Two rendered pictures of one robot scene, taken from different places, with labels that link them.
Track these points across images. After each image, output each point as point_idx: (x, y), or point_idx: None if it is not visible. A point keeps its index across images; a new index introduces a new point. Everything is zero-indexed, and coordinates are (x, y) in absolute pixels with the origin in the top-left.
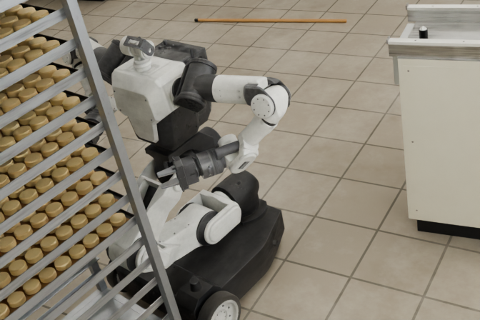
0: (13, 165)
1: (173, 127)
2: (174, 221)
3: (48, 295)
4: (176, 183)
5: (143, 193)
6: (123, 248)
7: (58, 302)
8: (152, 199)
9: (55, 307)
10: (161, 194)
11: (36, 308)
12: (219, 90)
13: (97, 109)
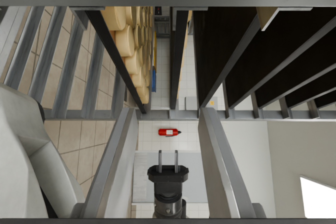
0: None
1: None
2: None
3: (45, 53)
4: (104, 191)
5: (56, 198)
6: (9, 90)
7: (26, 61)
8: (38, 190)
9: (25, 56)
10: (29, 216)
11: (46, 35)
12: None
13: (181, 213)
